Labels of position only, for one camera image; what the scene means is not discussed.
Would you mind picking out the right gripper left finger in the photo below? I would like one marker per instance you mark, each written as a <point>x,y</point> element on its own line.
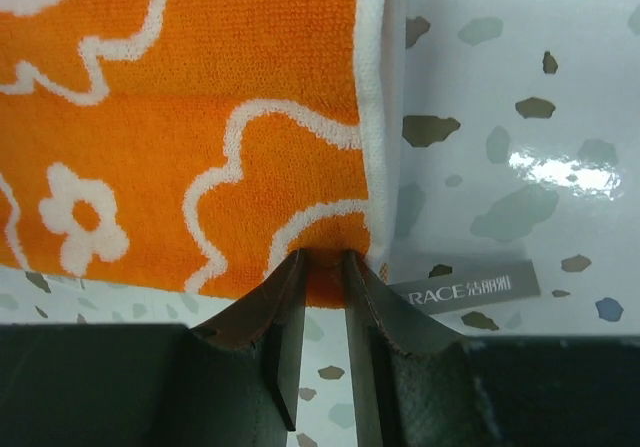
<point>230,381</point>

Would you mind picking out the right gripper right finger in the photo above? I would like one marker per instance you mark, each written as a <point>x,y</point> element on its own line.
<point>417,382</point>

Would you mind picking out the orange white lion towel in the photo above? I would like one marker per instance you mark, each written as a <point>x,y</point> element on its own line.
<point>192,145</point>

